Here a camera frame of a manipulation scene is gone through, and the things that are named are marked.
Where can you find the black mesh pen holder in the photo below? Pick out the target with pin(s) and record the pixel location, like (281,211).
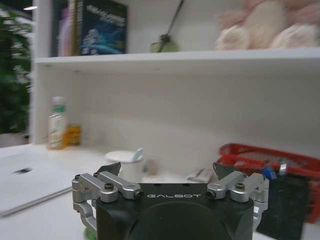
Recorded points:
(281,205)

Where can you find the dark blue astronaut book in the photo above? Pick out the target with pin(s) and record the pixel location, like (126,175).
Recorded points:
(103,26)

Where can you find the silver clip pen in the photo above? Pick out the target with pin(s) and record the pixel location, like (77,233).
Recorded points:
(283,167)

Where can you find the silver laptop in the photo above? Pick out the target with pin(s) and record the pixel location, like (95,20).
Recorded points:
(30,177)

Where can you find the pink plush toy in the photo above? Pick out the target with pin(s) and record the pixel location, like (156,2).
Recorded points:
(267,25)

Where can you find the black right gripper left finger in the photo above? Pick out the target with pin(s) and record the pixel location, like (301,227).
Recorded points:
(105,183)

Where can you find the red plastic basket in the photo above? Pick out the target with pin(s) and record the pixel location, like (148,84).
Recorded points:
(272,160)

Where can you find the blue capped pen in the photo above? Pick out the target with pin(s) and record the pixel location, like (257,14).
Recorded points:
(267,172)

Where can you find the pink book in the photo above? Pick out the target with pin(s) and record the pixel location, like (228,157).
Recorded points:
(64,32)

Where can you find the white cup with lid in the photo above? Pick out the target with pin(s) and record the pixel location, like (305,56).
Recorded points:
(125,163)

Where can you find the yellow brown book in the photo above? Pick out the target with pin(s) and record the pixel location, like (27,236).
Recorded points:
(74,27)

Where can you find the white shelf unit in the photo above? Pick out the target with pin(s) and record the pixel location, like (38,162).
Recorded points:
(175,75)

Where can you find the small orange box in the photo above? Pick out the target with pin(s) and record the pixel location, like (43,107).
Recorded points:
(73,135)

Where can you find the green potted plant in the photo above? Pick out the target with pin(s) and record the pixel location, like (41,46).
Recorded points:
(13,72)

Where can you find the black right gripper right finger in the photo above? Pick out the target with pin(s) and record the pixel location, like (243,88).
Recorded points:
(232,183)

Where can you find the green capped drink bottle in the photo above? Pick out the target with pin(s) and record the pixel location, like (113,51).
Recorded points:
(57,123)

